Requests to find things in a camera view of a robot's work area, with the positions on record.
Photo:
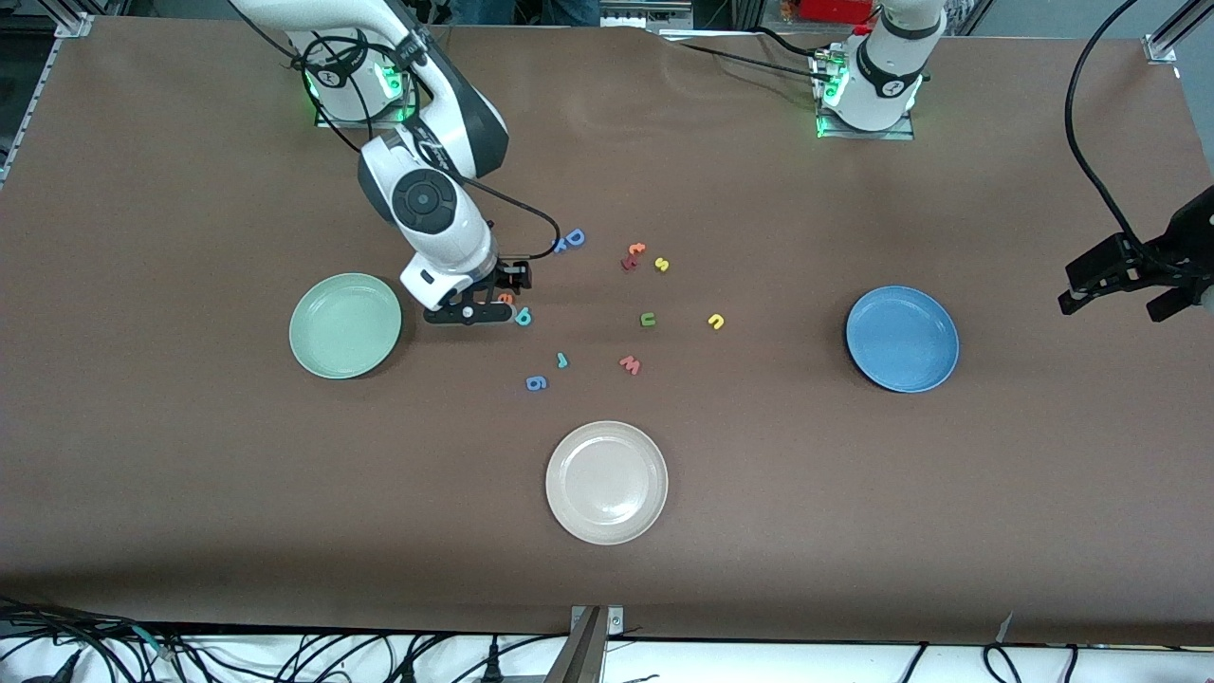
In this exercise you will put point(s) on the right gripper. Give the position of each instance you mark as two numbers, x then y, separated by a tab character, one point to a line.
505	273

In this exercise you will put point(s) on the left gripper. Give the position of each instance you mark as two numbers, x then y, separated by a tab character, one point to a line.
1179	249

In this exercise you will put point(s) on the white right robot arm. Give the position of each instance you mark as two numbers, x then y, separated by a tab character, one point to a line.
427	199

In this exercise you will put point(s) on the blue letter D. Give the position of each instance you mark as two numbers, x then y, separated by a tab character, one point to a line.
575	237

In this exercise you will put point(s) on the pink letter w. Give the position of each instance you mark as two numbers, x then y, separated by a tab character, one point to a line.
630	365

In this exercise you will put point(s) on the light green plate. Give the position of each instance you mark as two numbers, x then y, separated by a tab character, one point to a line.
332	332

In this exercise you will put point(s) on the beige plate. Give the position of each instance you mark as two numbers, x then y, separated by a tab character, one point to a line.
607	484

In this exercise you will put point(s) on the blue plate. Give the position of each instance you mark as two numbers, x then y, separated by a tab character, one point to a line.
901	341

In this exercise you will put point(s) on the person in blue jeans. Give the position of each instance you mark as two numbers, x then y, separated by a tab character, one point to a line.
493	9

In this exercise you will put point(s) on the metal equipment rack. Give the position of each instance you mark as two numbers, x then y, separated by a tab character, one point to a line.
654	11

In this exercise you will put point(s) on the brown table cover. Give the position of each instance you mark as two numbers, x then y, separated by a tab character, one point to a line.
854	522

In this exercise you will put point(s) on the red box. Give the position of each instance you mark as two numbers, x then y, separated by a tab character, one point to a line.
835	9

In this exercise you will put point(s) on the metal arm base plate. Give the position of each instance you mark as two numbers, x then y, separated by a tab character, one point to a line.
410	112
882	135

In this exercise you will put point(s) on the aluminium frame rail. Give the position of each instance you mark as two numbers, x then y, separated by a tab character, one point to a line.
1176	28
74	26

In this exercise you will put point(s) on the small metal bracket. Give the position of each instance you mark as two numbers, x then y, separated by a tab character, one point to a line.
615	621

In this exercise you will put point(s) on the aluminium profile post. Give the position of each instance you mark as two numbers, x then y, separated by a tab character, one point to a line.
580	655

